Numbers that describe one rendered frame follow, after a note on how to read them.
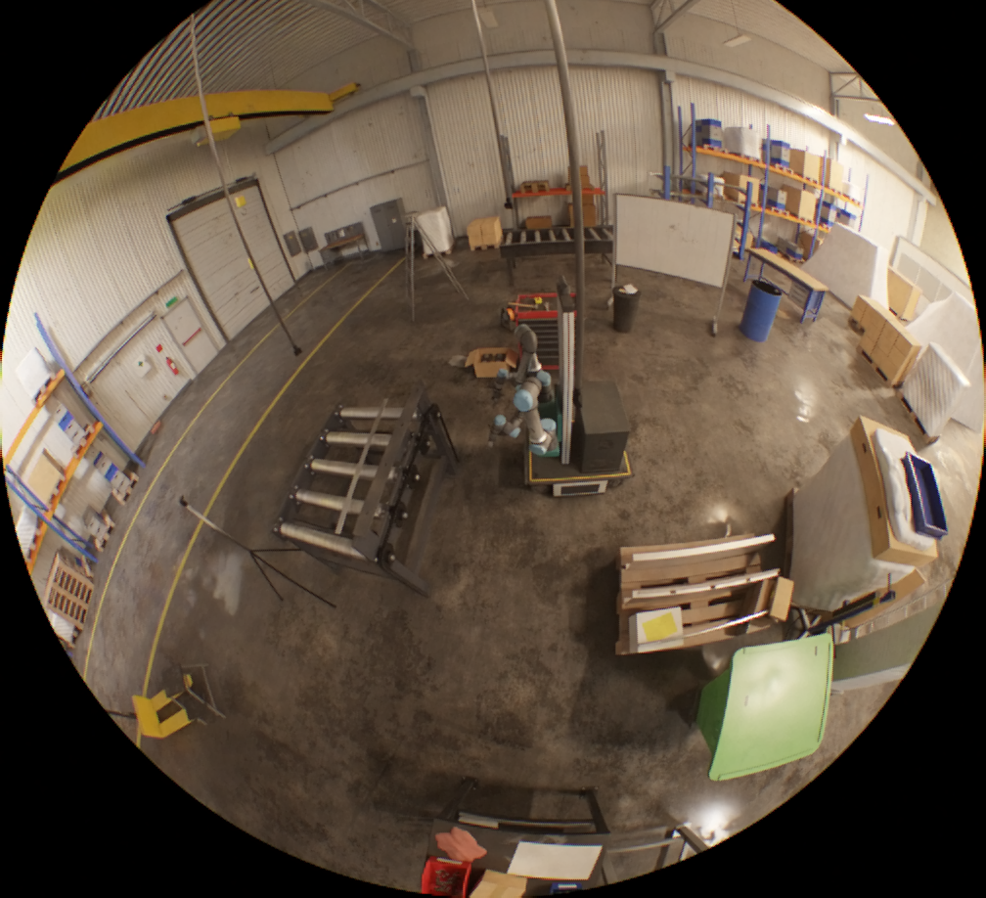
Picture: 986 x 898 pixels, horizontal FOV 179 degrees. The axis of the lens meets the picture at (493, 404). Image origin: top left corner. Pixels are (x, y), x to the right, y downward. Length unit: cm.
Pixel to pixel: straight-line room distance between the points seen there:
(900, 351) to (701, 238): 480
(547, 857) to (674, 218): 634
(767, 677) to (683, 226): 505
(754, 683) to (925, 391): 638
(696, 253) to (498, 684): 557
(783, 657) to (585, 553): 176
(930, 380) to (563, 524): 703
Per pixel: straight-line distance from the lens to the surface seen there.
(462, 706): 268
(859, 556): 265
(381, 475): 191
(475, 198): 1134
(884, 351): 791
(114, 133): 785
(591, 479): 266
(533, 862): 229
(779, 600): 257
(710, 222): 513
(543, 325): 350
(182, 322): 1094
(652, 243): 526
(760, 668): 209
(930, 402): 754
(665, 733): 283
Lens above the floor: 257
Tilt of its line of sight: 44 degrees down
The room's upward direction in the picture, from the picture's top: 12 degrees counter-clockwise
